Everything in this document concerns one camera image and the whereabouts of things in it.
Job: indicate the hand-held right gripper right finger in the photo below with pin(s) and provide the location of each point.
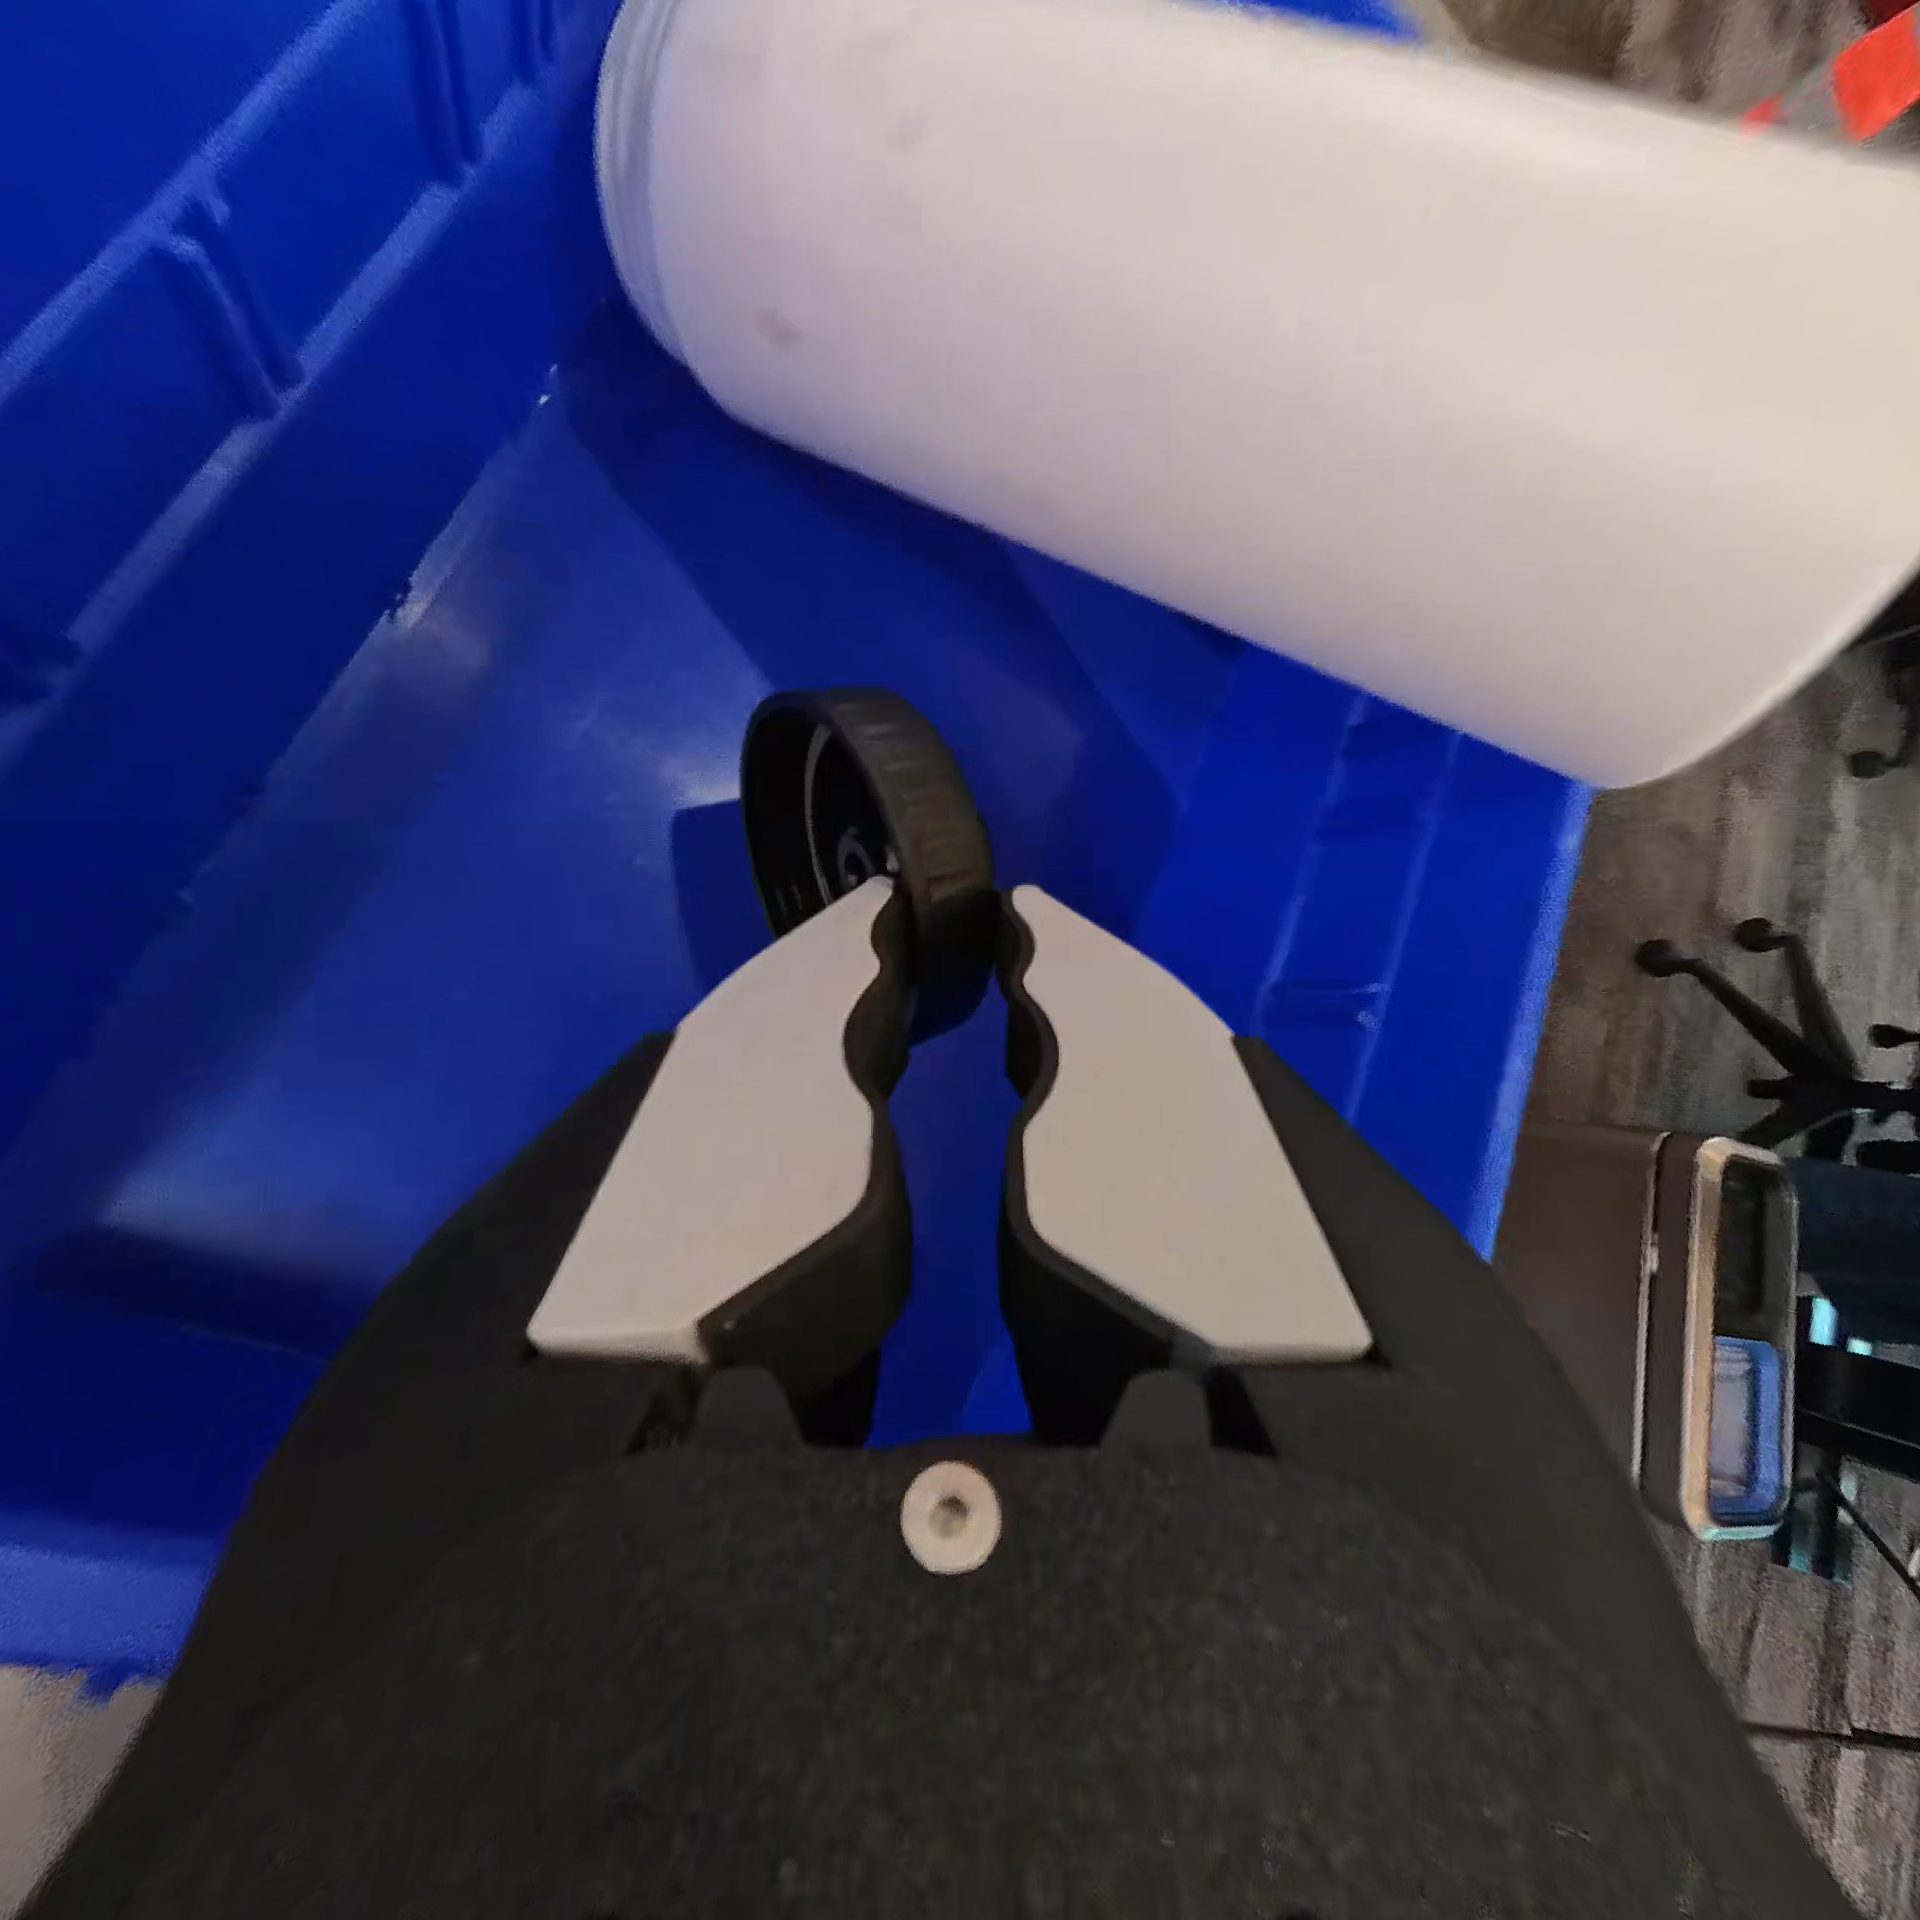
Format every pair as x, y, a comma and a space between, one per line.
1171, 1186

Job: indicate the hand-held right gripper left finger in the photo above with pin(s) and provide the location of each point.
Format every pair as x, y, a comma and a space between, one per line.
736, 1186

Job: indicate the black bottle lid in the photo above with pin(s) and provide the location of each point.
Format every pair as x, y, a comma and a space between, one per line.
933, 810

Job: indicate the silver framed desk panel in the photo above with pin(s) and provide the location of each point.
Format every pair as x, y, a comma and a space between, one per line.
1743, 1351

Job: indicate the white plastic bottle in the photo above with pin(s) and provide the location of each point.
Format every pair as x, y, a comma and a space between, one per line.
1273, 378

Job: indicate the black office chair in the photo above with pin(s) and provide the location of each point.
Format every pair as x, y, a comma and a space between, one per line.
1800, 1038

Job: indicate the blue plastic bin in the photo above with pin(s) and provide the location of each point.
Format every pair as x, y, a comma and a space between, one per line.
378, 899

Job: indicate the orange traffic cone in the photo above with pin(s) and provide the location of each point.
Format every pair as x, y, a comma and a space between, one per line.
1883, 82

